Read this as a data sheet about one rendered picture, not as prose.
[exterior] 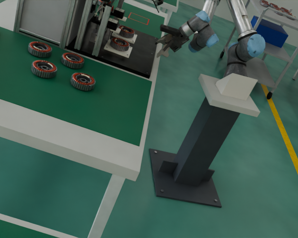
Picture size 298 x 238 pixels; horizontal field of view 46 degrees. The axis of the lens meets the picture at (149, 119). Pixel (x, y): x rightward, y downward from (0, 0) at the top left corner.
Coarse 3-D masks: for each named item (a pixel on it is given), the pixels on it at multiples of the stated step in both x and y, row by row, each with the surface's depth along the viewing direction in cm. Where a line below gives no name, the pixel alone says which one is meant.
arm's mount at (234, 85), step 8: (224, 80) 212; (232, 80) 207; (240, 80) 208; (248, 80) 209; (256, 80) 210; (224, 88) 210; (232, 88) 211; (240, 88) 211; (248, 88) 212; (232, 96) 214; (240, 96) 215
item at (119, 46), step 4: (112, 40) 205; (116, 40) 209; (120, 40) 210; (124, 40) 211; (112, 44) 204; (116, 44) 203; (120, 44) 203; (124, 44) 209; (128, 44) 207; (116, 48) 203; (120, 48) 203; (124, 48) 204; (128, 48) 208
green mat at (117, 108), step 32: (0, 32) 181; (0, 64) 156; (96, 64) 188; (0, 96) 138; (32, 96) 145; (64, 96) 153; (96, 96) 162; (128, 96) 172; (96, 128) 142; (128, 128) 150
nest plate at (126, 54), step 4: (108, 40) 212; (108, 44) 207; (104, 48) 202; (108, 48) 202; (112, 48) 204; (116, 52) 203; (120, 52) 203; (124, 52) 205; (128, 52) 207; (124, 56) 203; (128, 56) 203
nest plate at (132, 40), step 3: (117, 27) 235; (114, 33) 225; (117, 33) 227; (114, 36) 223; (117, 36) 223; (120, 36) 224; (123, 36) 226; (135, 36) 233; (123, 39) 223; (126, 39) 223; (129, 39) 225; (132, 39) 227; (135, 39) 229; (132, 42) 224
